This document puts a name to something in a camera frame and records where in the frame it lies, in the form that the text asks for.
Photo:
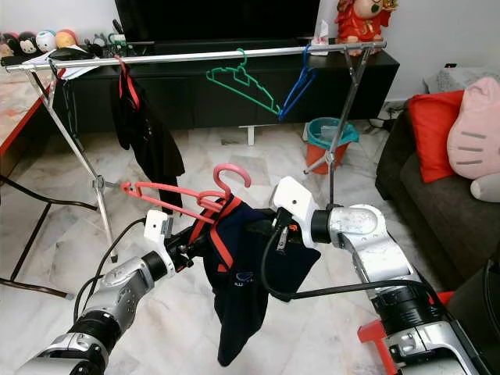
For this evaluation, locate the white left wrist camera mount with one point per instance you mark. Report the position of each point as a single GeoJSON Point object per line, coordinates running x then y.
{"type": "Point", "coordinates": [156, 230]}

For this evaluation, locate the black polo shirt red collar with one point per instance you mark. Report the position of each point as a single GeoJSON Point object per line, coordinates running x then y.
{"type": "Point", "coordinates": [152, 144]}

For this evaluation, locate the white paper sheets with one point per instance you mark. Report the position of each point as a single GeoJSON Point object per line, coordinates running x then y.
{"type": "Point", "coordinates": [82, 70]}

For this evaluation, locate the salmon pink plastic hanger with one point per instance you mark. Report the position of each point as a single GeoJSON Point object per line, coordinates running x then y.
{"type": "Point", "coordinates": [233, 166]}

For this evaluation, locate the green plastic clothes hanger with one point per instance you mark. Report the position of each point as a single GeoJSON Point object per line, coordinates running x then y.
{"type": "Point", "coordinates": [238, 67]}

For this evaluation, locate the white round toy figure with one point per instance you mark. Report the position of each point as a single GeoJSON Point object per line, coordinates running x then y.
{"type": "Point", "coordinates": [46, 41]}

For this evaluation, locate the red plastic stool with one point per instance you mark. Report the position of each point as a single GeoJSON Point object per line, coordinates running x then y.
{"type": "Point", "coordinates": [375, 332]}

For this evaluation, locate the dark fabric sofa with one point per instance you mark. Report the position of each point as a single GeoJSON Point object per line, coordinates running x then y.
{"type": "Point", "coordinates": [430, 211]}

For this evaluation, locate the black flat screen television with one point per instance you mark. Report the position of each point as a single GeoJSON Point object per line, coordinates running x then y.
{"type": "Point", "coordinates": [219, 19]}

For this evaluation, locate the black pouch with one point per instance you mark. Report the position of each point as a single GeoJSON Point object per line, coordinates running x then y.
{"type": "Point", "coordinates": [62, 55]}

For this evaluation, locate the white tissue pack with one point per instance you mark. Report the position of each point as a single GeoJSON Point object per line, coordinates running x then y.
{"type": "Point", "coordinates": [322, 35]}

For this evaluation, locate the navy polo shirt red collar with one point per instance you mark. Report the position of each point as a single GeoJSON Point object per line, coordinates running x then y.
{"type": "Point", "coordinates": [242, 312]}

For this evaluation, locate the black television console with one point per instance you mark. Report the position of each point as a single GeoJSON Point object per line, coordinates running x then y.
{"type": "Point", "coordinates": [187, 109]}

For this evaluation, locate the cream plush toy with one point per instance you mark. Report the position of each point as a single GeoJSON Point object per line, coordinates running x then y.
{"type": "Point", "coordinates": [486, 189]}

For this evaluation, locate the silver metal clothes rack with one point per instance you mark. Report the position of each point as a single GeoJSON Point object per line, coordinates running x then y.
{"type": "Point", "coordinates": [187, 57]}

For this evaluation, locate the red plastic clothes hanger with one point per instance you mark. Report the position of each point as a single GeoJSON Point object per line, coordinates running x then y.
{"type": "Point", "coordinates": [123, 72]}

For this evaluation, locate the red robed figurine statue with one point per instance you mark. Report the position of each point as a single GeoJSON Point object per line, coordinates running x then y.
{"type": "Point", "coordinates": [359, 23]}

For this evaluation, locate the green electronic gadget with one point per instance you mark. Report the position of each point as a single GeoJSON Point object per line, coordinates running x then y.
{"type": "Point", "coordinates": [115, 43]}

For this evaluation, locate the red cushion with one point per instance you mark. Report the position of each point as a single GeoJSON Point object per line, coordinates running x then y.
{"type": "Point", "coordinates": [433, 133]}

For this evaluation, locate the grey cloth covered stand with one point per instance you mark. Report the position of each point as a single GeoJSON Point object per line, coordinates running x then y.
{"type": "Point", "coordinates": [449, 80]}

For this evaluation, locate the orange round toy figure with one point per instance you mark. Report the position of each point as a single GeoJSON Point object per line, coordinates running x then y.
{"type": "Point", "coordinates": [66, 39]}

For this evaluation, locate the pink cat face plush cushion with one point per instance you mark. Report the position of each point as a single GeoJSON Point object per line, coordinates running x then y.
{"type": "Point", "coordinates": [476, 129]}

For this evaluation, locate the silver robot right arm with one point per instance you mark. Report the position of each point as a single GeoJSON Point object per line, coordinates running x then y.
{"type": "Point", "coordinates": [367, 230]}

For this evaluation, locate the blue plastic clothes hanger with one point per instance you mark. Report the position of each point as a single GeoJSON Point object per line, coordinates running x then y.
{"type": "Point", "coordinates": [293, 94]}

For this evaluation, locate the orange bin with teal liner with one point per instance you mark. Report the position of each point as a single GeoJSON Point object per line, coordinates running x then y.
{"type": "Point", "coordinates": [319, 156]}

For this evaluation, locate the red black round toy figure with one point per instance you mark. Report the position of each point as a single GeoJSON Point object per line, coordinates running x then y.
{"type": "Point", "coordinates": [9, 44]}

